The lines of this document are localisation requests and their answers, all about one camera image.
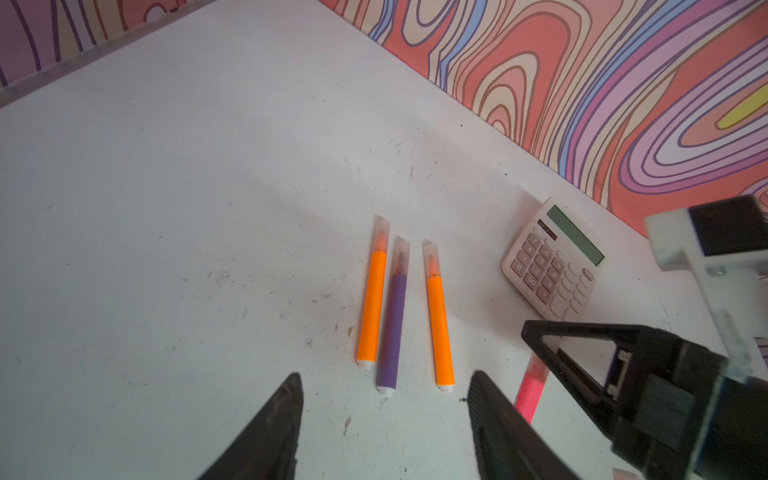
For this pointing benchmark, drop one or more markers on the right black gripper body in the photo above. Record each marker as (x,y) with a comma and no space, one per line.
(678,414)

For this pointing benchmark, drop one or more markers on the pink pen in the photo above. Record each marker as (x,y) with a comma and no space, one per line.
(531,388)

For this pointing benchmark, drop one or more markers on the orange pen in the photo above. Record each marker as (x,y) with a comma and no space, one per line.
(373,301)
(442,355)

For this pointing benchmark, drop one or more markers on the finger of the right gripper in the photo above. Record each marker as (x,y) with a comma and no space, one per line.
(602,366)

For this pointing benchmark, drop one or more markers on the purple pen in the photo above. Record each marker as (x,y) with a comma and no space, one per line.
(389,352)

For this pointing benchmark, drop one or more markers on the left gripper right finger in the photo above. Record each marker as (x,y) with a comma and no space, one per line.
(506,446)

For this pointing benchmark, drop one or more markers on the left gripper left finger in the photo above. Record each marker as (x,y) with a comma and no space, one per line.
(266,448)

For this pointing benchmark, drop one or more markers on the pink calculator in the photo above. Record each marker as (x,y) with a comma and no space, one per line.
(555,263)

